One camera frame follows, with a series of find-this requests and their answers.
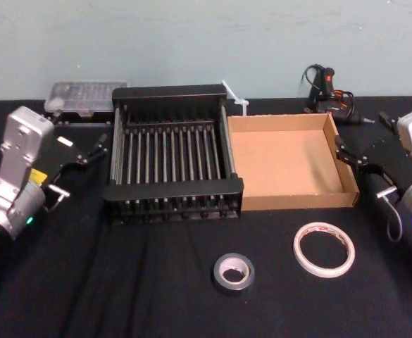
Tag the white tape roll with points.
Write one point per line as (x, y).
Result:
(299, 251)

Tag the silver tape roll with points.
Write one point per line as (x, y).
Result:
(219, 278)

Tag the black table cloth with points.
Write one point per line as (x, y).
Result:
(156, 303)

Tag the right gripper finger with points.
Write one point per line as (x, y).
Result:
(351, 161)
(344, 148)

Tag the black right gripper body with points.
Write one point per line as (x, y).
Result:
(385, 158)

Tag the black rack with steel bars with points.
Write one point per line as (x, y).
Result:
(174, 192)

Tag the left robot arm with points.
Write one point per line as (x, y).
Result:
(13, 148)

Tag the shallow brown cardboard tray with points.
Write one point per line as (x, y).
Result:
(286, 162)

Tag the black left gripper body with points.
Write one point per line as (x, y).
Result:
(65, 155)

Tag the clear plastic case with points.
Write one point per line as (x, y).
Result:
(86, 96)

